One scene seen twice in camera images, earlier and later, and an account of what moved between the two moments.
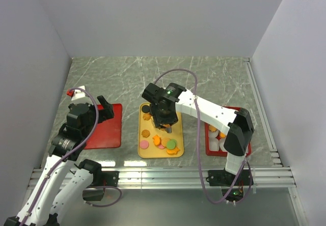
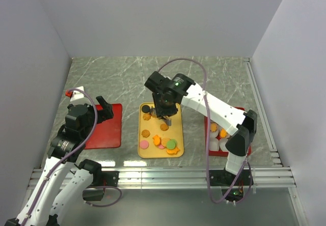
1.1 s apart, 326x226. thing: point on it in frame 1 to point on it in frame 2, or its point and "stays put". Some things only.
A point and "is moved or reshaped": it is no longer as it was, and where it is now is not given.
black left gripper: [106, 113] stays put
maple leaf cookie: [212, 128] stays put
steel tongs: [168, 129] is moved or reshaped
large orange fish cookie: [222, 135] stays put
